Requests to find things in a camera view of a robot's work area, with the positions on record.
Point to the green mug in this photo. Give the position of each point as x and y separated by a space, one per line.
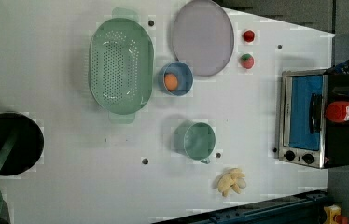
195 140

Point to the black toaster oven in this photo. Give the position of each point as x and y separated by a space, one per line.
306 136

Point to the grey round plate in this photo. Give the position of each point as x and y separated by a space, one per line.
203 37

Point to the blue metal frame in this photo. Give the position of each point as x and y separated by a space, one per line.
303 208

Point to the orange ball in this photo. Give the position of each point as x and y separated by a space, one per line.
170 82

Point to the blue small bowl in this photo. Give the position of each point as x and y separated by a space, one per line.
183 74

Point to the green oval colander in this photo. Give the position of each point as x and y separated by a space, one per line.
121 66

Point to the red strawberry toy green top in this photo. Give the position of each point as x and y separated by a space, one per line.
247 61

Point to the yellow clamp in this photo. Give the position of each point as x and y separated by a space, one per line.
334 215

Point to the black frying pan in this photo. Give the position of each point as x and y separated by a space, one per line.
25 141

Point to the red ketchup bottle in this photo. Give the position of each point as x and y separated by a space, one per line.
338 111

